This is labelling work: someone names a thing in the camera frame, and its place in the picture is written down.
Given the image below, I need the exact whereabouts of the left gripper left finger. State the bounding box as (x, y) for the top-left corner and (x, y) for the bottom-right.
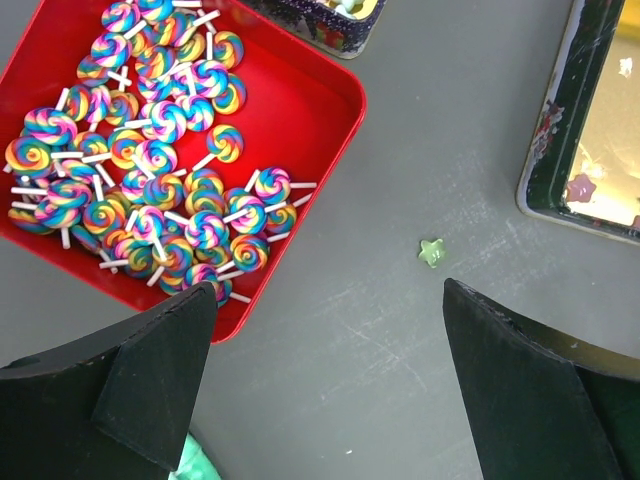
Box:
(1, 282), (217, 479)

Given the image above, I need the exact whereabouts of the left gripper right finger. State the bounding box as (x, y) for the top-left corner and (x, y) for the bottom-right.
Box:
(443, 279), (639, 479)

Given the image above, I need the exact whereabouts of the golden tin with star candies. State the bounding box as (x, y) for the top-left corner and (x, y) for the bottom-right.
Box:
(516, 1), (639, 244)

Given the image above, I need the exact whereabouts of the tin with colourful cube candies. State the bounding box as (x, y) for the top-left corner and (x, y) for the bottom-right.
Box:
(245, 0), (386, 59)

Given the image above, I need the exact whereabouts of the green white cloth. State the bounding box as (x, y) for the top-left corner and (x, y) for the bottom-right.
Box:
(168, 434), (221, 480)

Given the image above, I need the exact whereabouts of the green star candy on table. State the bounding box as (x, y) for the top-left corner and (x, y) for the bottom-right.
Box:
(418, 238), (447, 269)

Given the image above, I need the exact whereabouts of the red tin with lollipops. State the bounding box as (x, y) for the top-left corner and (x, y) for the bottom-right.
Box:
(1, 1), (366, 344)

